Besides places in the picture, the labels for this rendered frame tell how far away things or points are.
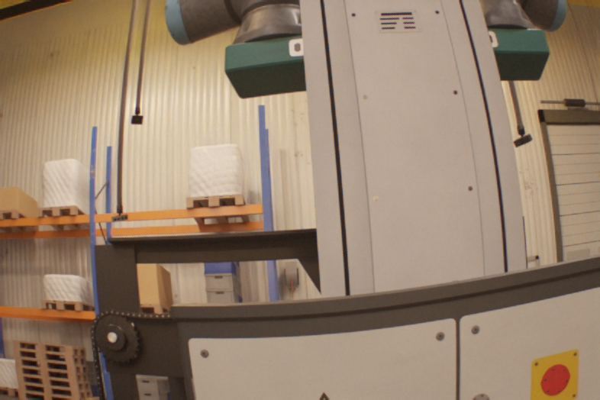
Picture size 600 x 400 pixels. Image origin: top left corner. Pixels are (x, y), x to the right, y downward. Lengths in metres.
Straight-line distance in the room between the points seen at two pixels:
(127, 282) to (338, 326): 1.46
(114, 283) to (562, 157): 10.82
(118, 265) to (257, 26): 0.99
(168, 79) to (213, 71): 0.82
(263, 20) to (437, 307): 0.83
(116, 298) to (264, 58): 1.01
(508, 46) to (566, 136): 11.21
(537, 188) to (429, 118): 10.92
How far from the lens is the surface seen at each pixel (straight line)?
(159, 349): 2.05
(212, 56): 12.31
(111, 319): 2.04
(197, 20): 1.51
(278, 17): 1.36
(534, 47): 1.37
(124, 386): 2.06
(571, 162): 12.41
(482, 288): 0.67
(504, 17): 1.37
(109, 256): 2.12
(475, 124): 1.17
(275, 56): 1.33
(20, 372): 10.32
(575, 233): 12.11
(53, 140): 12.63
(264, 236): 2.00
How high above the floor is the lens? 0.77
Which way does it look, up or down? 14 degrees up
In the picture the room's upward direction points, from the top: 4 degrees counter-clockwise
